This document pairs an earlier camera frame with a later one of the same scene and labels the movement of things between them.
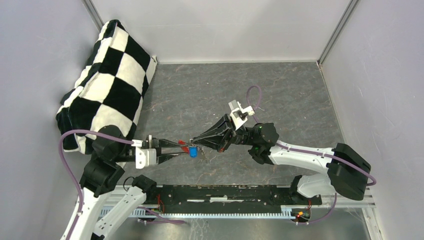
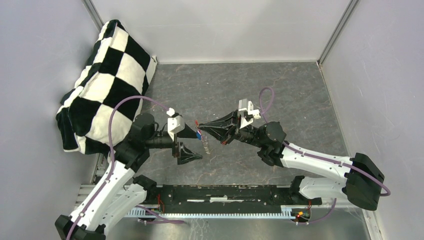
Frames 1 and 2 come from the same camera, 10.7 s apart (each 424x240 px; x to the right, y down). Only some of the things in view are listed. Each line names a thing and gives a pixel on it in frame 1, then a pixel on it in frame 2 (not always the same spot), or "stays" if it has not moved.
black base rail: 229,198 stays
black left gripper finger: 165,143 to 188,132
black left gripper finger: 160,159 to 186,155
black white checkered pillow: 110,90 stays
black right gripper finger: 218,143 to 223,131
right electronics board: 302,214 stays
